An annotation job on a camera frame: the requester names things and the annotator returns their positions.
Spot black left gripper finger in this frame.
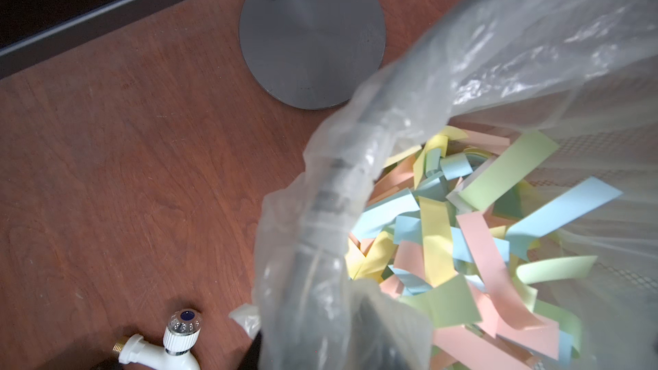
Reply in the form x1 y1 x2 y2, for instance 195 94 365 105
236 332 262 370

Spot pink sticky note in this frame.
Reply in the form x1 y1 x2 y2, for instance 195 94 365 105
456 212 545 331

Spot pile of discarded sticky notes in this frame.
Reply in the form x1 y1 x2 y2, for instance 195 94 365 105
345 126 620 369

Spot round grey monitor stand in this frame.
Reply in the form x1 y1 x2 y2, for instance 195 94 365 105
239 0 386 111

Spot white plastic faucet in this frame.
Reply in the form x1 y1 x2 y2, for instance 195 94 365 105
112 308 202 370

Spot mesh waste bin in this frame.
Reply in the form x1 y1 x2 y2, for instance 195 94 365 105
266 0 658 370

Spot clear plastic bin liner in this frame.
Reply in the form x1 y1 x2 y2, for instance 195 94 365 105
228 0 658 370

